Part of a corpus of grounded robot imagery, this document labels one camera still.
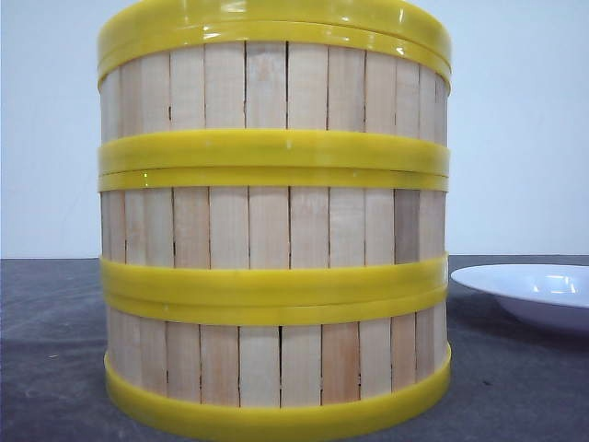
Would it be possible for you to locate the woven bamboo steamer lid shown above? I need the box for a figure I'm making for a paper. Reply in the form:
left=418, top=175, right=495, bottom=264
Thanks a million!
left=98, top=1, right=452, bottom=70

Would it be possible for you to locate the front bamboo steamer basket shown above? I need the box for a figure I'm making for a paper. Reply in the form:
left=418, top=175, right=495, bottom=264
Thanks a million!
left=105, top=302, right=451, bottom=441

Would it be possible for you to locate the white plate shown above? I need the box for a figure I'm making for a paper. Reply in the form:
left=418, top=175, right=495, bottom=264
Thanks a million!
left=451, top=264, right=588, bottom=336

